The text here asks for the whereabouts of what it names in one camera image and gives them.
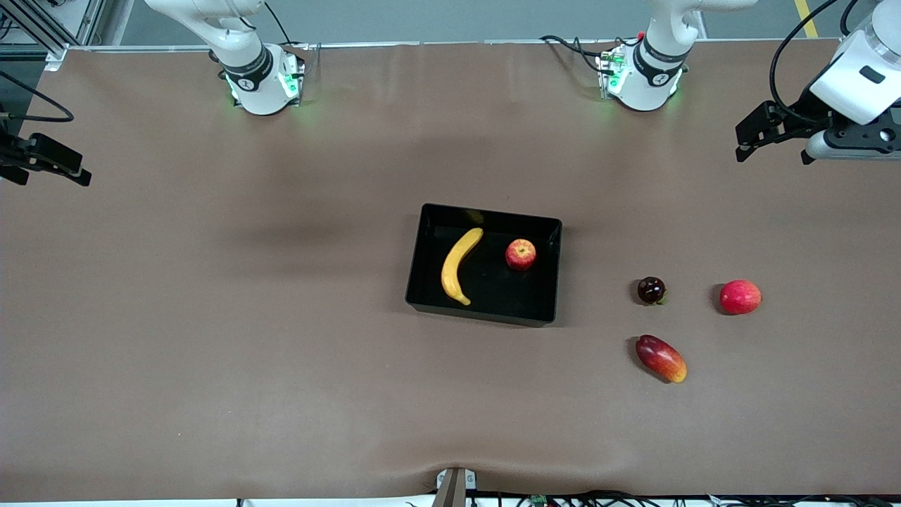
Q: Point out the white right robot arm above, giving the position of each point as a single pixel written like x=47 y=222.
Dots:
x=246 y=70

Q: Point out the red peach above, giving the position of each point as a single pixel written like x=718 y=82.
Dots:
x=740 y=297

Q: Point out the black plastic tray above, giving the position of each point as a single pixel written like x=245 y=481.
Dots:
x=500 y=296

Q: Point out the small green circuit board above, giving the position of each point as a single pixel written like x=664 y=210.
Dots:
x=539 y=501

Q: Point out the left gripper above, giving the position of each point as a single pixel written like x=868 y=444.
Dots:
x=804 y=110

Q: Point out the grey table edge clamp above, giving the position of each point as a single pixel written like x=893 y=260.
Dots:
x=454 y=489

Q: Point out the aluminium frame beam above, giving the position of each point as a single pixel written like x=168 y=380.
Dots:
x=42 y=34

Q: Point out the brown table cover sheet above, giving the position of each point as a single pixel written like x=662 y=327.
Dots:
x=281 y=387

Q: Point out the small red yellow apple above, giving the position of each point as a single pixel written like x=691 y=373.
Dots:
x=521 y=255

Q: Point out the red yellow mango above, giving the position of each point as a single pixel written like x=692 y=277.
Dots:
x=662 y=359

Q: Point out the dark purple mangosteen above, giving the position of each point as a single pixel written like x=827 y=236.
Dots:
x=651 y=290

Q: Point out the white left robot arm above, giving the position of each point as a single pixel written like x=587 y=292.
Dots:
x=651 y=63

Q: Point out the yellow banana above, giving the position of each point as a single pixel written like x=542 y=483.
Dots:
x=454 y=271

